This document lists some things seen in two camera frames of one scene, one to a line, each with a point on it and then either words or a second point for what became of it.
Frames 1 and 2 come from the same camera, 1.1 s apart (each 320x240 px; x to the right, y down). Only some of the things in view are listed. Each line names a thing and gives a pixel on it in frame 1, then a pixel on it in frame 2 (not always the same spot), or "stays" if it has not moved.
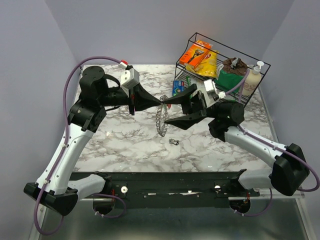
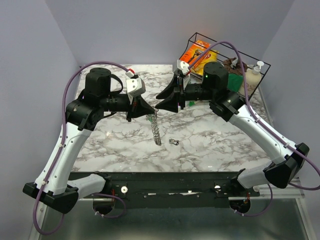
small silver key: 173,141 stays
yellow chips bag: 208,65 stays
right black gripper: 194,108 to 170,104
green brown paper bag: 233,71 stays
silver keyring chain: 163,99 to 154,127
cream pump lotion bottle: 252,80 stays
